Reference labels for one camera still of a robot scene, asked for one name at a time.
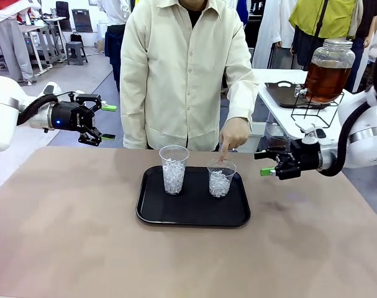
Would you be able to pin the glass tea dispenser jar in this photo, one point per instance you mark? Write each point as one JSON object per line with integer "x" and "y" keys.
{"x": 329, "y": 74}

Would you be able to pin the white metal workbench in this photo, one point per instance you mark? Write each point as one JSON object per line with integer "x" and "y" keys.
{"x": 42, "y": 37}

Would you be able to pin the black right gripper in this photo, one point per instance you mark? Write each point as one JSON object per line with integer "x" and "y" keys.
{"x": 303, "y": 159}

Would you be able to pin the black rectangular serving tray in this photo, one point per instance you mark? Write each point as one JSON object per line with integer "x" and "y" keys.
{"x": 194, "y": 211}

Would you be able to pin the person in navy apron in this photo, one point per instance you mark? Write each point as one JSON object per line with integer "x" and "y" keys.
{"x": 113, "y": 43}

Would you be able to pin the black office chair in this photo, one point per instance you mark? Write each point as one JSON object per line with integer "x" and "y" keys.
{"x": 62, "y": 9}

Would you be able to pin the dark framed board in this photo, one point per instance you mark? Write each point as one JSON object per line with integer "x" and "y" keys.
{"x": 82, "y": 20}

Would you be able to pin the person's left hand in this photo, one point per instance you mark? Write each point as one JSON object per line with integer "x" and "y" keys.
{"x": 236, "y": 132}

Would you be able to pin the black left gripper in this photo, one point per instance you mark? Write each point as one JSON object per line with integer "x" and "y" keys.
{"x": 68, "y": 116}

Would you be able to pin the person in grey trousers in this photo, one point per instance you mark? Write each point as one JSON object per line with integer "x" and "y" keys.
{"x": 12, "y": 46}

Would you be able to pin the white side table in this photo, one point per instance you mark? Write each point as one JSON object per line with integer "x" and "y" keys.
{"x": 269, "y": 76}

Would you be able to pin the black bag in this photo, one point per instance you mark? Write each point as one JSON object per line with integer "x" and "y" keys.
{"x": 76, "y": 37}

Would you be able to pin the tall clear iced cup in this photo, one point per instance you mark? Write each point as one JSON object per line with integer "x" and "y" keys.
{"x": 174, "y": 174}

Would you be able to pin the transparent round container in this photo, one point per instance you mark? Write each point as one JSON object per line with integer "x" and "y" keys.
{"x": 275, "y": 133}

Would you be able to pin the person's right forearm cream sleeve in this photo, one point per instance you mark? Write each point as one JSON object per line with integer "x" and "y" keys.
{"x": 133, "y": 118}

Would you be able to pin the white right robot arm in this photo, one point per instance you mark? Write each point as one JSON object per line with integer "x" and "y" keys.
{"x": 362, "y": 136}

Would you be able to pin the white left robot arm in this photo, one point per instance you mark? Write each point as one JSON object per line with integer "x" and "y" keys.
{"x": 2, "y": 124}

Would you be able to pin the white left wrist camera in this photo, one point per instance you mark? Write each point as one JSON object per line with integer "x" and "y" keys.
{"x": 53, "y": 88}

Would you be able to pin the grey plastic stool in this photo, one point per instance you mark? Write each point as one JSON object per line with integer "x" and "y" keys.
{"x": 77, "y": 52}

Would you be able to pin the person in cream shirt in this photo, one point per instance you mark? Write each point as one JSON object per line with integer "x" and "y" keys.
{"x": 179, "y": 77}

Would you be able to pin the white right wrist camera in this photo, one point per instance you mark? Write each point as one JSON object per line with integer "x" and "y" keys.
{"x": 315, "y": 135}

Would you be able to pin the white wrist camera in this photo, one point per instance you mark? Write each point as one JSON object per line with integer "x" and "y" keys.
{"x": 315, "y": 135}
{"x": 53, "y": 88}

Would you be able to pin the short clear iced cup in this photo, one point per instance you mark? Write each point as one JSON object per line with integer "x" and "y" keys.
{"x": 220, "y": 183}

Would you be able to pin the person's left forearm cream sleeve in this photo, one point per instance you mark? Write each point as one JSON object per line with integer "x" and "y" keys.
{"x": 242, "y": 96}

